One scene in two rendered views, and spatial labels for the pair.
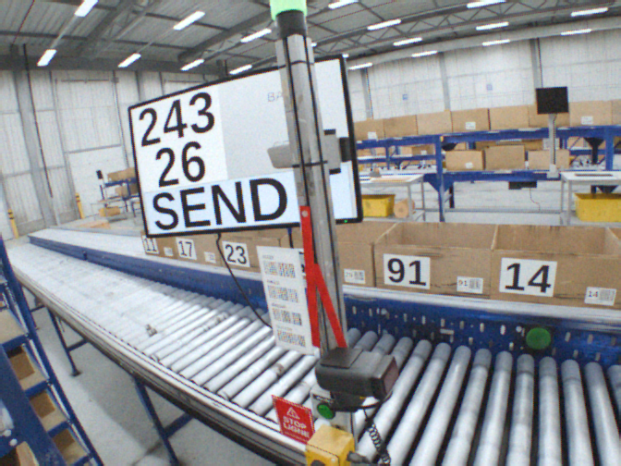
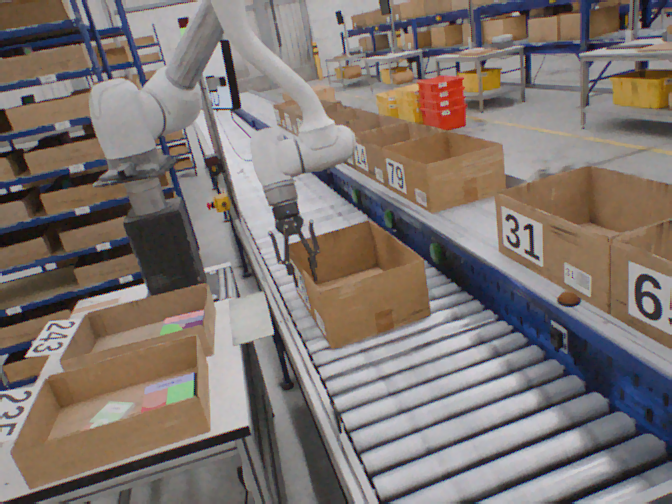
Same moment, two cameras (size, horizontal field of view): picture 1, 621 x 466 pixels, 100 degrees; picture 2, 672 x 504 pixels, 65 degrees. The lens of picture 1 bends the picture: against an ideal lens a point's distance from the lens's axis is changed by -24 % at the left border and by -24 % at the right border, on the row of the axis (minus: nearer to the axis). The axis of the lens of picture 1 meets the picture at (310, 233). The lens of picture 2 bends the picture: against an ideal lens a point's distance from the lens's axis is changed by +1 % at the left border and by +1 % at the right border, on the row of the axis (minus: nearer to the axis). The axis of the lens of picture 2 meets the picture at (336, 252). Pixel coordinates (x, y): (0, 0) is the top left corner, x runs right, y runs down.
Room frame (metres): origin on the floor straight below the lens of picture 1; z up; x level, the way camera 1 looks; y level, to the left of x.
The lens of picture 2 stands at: (-1.07, -2.02, 1.51)
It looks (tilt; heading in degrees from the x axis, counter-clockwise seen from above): 23 degrees down; 42
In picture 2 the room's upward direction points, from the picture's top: 11 degrees counter-clockwise
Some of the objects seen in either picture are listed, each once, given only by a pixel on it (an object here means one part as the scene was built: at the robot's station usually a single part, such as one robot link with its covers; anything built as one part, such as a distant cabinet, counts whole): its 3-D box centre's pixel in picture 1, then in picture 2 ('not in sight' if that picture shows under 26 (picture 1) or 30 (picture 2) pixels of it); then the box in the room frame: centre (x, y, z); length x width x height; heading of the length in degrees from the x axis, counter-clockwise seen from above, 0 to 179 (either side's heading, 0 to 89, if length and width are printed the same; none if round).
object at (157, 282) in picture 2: not in sight; (168, 252); (-0.18, -0.46, 0.91); 0.26 x 0.26 x 0.33; 51
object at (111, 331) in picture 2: not in sight; (146, 332); (-0.45, -0.66, 0.80); 0.38 x 0.28 x 0.10; 138
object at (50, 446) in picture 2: not in sight; (123, 402); (-0.67, -0.90, 0.80); 0.38 x 0.28 x 0.10; 142
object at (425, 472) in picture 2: not in sight; (493, 445); (-0.35, -1.67, 0.72); 0.52 x 0.05 x 0.05; 145
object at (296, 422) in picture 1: (307, 427); not in sight; (0.51, 0.06, 0.85); 0.16 x 0.01 x 0.13; 55
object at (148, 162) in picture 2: not in sight; (132, 162); (-0.20, -0.47, 1.24); 0.22 x 0.18 x 0.06; 40
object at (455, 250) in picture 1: (439, 255); (367, 140); (1.07, -0.44, 0.97); 0.39 x 0.29 x 0.17; 55
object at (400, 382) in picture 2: not in sight; (431, 373); (-0.20, -1.46, 0.72); 0.52 x 0.05 x 0.05; 145
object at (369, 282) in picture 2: not in sight; (353, 277); (-0.01, -1.11, 0.83); 0.39 x 0.29 x 0.17; 56
